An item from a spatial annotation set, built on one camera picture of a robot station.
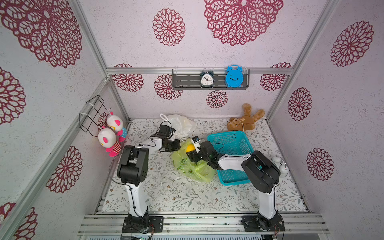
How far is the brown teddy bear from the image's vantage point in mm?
1079

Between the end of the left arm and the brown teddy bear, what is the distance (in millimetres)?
418

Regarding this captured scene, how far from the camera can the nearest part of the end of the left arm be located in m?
0.80
